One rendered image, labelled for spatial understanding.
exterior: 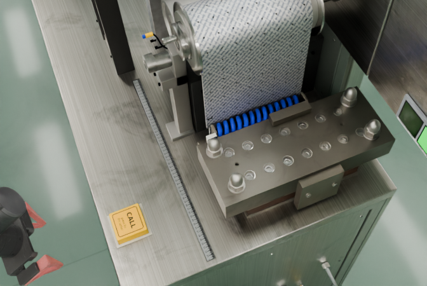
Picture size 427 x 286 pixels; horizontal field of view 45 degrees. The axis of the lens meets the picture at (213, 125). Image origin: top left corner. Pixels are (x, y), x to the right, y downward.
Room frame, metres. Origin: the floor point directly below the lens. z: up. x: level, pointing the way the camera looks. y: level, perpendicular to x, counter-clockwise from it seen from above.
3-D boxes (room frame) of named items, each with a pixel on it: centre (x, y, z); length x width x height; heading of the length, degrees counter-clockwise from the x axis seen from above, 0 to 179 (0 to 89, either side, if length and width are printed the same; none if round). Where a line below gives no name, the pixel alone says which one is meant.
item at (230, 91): (0.68, -0.09, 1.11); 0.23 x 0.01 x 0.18; 109
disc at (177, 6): (0.69, 0.04, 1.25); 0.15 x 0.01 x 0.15; 19
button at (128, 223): (0.47, 0.20, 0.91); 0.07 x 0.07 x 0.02; 19
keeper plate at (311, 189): (0.49, -0.22, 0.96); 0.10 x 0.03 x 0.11; 109
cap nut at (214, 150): (0.57, 0.00, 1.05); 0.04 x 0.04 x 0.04
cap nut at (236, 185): (0.48, -0.04, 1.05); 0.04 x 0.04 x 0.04
